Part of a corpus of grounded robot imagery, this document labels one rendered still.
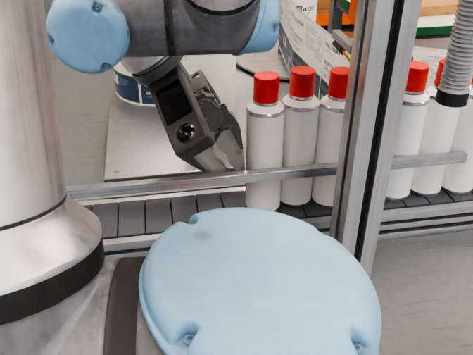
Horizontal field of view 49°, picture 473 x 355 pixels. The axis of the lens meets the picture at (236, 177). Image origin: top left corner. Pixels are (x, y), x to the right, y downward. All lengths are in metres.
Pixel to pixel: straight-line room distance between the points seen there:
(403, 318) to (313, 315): 0.48
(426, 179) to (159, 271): 0.63
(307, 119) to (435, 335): 0.31
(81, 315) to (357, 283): 0.13
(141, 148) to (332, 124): 0.37
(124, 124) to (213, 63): 0.22
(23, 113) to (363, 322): 0.17
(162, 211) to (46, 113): 0.54
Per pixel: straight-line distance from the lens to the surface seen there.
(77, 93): 1.32
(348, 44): 0.64
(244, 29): 0.51
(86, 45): 0.51
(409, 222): 0.82
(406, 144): 0.77
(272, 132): 0.68
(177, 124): 0.62
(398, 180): 0.80
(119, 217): 0.77
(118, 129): 1.01
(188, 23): 0.51
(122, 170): 0.88
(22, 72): 0.23
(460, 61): 0.64
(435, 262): 0.80
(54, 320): 0.25
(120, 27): 0.50
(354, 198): 0.60
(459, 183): 0.85
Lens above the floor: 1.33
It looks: 32 degrees down
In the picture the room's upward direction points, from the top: straight up
